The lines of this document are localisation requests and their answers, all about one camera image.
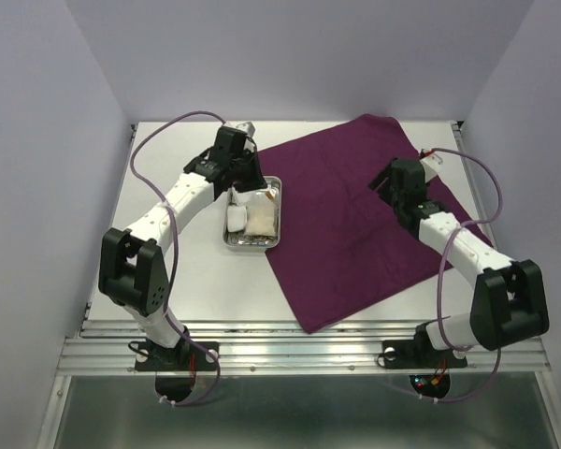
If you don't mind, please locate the white gauze pad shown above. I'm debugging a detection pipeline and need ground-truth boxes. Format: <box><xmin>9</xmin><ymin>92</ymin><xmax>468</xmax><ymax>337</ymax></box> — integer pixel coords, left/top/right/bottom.
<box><xmin>226</xmin><ymin>205</ymin><xmax>248</xmax><ymax>233</ymax></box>

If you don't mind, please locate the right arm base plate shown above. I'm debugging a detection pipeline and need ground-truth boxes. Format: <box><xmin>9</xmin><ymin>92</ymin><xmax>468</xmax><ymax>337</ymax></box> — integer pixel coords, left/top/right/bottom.
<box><xmin>375</xmin><ymin>340</ymin><xmax>468</xmax><ymax>369</ymax></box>

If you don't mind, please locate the stainless steel tray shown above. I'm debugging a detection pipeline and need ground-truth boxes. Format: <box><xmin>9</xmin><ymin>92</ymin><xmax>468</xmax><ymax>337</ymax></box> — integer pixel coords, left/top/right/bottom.
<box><xmin>223</xmin><ymin>176</ymin><xmax>282</xmax><ymax>253</ymax></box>

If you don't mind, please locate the bagged beige bandage roll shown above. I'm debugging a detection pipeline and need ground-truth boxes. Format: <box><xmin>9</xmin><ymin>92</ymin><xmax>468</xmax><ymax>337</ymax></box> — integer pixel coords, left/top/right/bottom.
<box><xmin>245</xmin><ymin>196</ymin><xmax>276</xmax><ymax>237</ymax></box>

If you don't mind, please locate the aluminium front rail frame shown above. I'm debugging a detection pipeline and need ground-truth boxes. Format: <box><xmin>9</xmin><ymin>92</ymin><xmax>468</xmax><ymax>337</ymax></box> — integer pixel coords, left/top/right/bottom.
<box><xmin>55</xmin><ymin>320</ymin><xmax>554</xmax><ymax>376</ymax></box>

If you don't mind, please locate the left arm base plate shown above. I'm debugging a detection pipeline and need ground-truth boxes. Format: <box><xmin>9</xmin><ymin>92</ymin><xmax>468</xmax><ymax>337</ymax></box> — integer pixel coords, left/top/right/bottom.
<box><xmin>127</xmin><ymin>340</ymin><xmax>216</xmax><ymax>372</ymax></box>

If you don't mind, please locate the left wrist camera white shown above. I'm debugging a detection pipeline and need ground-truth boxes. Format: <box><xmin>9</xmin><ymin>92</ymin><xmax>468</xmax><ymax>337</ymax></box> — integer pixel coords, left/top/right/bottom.
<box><xmin>236</xmin><ymin>122</ymin><xmax>255</xmax><ymax>138</ymax></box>

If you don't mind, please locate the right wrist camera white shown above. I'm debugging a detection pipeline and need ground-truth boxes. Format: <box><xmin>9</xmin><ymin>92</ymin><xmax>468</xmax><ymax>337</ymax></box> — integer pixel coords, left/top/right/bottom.
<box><xmin>420</xmin><ymin>153</ymin><xmax>443</xmax><ymax>183</ymax></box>

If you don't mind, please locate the purple surgical cloth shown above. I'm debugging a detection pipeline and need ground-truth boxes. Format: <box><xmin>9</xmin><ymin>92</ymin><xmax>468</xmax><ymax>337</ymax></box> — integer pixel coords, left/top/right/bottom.
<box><xmin>251</xmin><ymin>114</ymin><xmax>477</xmax><ymax>333</ymax></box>

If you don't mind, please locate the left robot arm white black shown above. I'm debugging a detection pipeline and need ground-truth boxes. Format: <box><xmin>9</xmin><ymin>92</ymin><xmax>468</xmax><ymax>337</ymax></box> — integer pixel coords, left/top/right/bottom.
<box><xmin>97</xmin><ymin>122</ymin><xmax>266</xmax><ymax>371</ymax></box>

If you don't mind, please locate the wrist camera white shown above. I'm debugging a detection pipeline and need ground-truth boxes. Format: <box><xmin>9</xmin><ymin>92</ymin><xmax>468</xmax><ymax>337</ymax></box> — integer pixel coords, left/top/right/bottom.
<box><xmin>236</xmin><ymin>122</ymin><xmax>255</xmax><ymax>138</ymax></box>
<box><xmin>420</xmin><ymin>153</ymin><xmax>443</xmax><ymax>183</ymax></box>

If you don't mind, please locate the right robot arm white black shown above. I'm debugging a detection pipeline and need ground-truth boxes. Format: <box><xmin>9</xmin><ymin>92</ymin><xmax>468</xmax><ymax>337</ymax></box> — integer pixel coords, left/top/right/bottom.
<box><xmin>368</xmin><ymin>150</ymin><xmax>550</xmax><ymax>369</ymax></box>

